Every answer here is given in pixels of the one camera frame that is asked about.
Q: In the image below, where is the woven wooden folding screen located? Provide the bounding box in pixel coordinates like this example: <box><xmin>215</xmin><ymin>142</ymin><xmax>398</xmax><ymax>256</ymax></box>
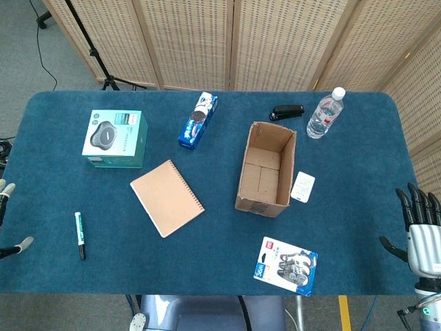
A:
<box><xmin>43</xmin><ymin>0</ymin><xmax>441</xmax><ymax>197</ymax></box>

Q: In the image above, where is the small white card box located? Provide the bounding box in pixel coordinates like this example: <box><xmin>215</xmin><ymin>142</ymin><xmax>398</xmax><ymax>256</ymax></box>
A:
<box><xmin>290</xmin><ymin>171</ymin><xmax>316</xmax><ymax>203</ymax></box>

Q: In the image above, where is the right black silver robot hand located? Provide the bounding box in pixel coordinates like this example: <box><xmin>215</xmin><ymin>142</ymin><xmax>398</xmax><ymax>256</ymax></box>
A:
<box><xmin>379</xmin><ymin>182</ymin><xmax>441</xmax><ymax>279</ymax></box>

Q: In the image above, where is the blue table mat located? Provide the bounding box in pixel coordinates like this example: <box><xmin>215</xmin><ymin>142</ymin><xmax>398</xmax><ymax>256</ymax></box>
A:
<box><xmin>0</xmin><ymin>90</ymin><xmax>437</xmax><ymax>297</ymax></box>

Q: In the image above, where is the left black grey robot hand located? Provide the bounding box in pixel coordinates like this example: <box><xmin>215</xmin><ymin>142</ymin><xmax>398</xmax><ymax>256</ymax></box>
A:
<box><xmin>0</xmin><ymin>178</ymin><xmax>34</xmax><ymax>260</ymax></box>

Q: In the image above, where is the black caster wheel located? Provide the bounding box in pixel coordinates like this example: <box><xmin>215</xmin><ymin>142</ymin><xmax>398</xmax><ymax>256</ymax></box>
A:
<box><xmin>36</xmin><ymin>10</ymin><xmax>52</xmax><ymax>30</ymax></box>

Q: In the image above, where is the silver-blue robot torso base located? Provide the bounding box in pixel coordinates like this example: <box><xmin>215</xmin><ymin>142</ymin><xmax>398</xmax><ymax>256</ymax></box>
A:
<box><xmin>129</xmin><ymin>294</ymin><xmax>287</xmax><ymax>331</ymax></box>

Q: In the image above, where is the black stapler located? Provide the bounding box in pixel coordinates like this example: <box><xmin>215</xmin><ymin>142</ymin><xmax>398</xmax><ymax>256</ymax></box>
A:
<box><xmin>269</xmin><ymin>104</ymin><xmax>305</xmax><ymax>122</ymax></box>

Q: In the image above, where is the brown spiral notebook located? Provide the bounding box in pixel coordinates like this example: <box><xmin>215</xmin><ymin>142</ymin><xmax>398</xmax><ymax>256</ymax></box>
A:
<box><xmin>130</xmin><ymin>159</ymin><xmax>206</xmax><ymax>239</ymax></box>

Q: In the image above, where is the blue cookie box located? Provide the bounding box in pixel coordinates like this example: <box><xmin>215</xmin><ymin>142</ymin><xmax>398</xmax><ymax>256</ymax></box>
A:
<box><xmin>178</xmin><ymin>91</ymin><xmax>218</xmax><ymax>151</ymax></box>

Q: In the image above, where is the cardboard box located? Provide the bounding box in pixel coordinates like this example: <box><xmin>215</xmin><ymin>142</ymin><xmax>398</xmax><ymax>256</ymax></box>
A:
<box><xmin>234</xmin><ymin>121</ymin><xmax>298</xmax><ymax>219</ymax></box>

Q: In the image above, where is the teal speaker product box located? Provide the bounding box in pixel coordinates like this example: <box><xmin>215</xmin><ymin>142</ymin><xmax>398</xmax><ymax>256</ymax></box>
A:
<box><xmin>81</xmin><ymin>109</ymin><xmax>149</xmax><ymax>170</ymax></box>

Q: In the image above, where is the green white marker pen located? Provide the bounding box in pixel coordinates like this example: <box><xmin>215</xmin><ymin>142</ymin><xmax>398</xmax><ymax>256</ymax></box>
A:
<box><xmin>74</xmin><ymin>211</ymin><xmax>87</xmax><ymax>261</ymax></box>

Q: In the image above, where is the black tripod stand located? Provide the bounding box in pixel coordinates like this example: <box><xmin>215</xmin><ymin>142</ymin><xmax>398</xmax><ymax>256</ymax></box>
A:
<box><xmin>63</xmin><ymin>0</ymin><xmax>147</xmax><ymax>92</ymax></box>

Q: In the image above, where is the thin black floor cable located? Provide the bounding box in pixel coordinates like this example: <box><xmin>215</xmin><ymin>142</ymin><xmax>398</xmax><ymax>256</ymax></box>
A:
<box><xmin>28</xmin><ymin>0</ymin><xmax>59</xmax><ymax>92</ymax></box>

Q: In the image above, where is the clear plastic water bottle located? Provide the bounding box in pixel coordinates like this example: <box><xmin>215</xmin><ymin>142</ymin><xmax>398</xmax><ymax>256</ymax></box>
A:
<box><xmin>306</xmin><ymin>86</ymin><xmax>347</xmax><ymax>140</ymax></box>

